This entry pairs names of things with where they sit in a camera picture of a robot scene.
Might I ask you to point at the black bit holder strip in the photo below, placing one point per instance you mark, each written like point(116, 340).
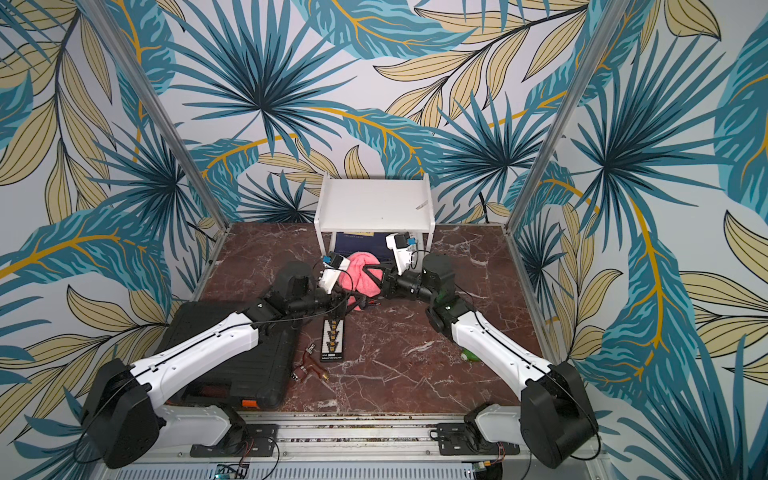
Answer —
point(332, 343)

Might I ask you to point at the aluminium frame post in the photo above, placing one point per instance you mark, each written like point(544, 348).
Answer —
point(582, 76)
point(109, 31)

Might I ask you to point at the dark blue book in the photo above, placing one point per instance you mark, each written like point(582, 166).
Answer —
point(347, 243)

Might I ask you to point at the white two-tier bookshelf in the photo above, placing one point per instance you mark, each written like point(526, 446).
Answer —
point(374, 205)

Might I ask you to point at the black plastic tool case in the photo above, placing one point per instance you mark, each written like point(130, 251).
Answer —
point(257, 379)

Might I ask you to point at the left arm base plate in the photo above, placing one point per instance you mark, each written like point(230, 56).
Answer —
point(242, 441)

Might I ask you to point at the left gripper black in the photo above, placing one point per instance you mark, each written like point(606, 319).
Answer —
point(338, 301)

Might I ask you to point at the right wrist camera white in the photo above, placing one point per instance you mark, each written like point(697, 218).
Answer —
point(404, 249)

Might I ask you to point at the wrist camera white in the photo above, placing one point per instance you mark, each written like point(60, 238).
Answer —
point(334, 265)
point(404, 249)

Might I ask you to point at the left aluminium frame post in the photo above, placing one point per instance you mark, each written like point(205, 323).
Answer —
point(109, 31)

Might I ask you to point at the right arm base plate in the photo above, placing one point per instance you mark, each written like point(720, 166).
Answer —
point(474, 440)

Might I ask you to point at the green plastic nozzle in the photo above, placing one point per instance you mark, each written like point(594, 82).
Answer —
point(468, 356)

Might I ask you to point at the pink fluffy cloth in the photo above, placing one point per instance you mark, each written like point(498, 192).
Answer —
point(360, 277)

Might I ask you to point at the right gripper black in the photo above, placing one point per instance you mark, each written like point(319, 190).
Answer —
point(393, 282)

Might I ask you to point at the right aluminium frame post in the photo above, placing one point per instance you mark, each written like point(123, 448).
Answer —
point(582, 76)

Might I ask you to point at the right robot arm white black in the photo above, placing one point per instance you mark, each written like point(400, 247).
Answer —
point(555, 417)

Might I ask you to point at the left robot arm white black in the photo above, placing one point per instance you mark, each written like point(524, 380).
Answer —
point(125, 414)

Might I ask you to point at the aluminium rail at front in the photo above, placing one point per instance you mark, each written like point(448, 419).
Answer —
point(371, 446)

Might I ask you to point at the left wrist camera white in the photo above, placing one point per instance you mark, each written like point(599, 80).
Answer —
point(334, 265)

